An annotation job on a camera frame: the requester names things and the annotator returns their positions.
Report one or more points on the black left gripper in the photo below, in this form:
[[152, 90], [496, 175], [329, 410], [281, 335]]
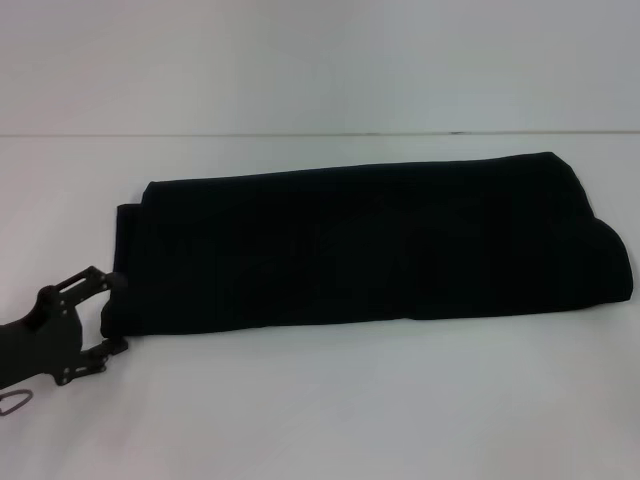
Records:
[[45, 330]]

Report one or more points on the black t-shirt with white print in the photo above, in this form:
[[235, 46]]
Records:
[[375, 250]]

